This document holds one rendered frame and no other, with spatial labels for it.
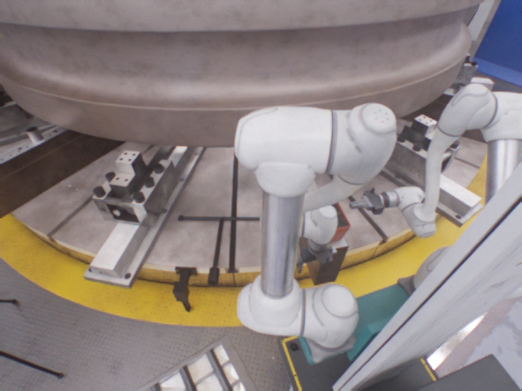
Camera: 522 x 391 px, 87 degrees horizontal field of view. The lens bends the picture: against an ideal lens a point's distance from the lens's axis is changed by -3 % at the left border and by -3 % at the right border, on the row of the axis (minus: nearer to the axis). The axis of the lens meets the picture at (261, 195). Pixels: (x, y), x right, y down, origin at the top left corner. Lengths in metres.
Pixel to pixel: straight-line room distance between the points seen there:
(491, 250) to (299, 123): 0.37
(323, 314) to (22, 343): 2.03
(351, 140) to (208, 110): 1.24
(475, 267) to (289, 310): 0.53
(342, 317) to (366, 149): 0.55
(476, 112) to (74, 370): 2.41
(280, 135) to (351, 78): 1.47
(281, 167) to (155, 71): 1.40
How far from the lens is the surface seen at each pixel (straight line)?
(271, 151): 0.55
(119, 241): 2.00
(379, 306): 1.29
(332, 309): 0.93
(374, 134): 0.55
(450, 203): 2.50
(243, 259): 1.90
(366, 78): 2.06
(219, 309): 2.10
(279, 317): 0.93
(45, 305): 2.57
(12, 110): 3.62
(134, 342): 2.16
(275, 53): 1.75
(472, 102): 1.26
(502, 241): 0.55
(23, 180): 2.79
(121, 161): 1.93
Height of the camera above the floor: 1.92
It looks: 45 degrees down
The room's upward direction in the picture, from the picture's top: straight up
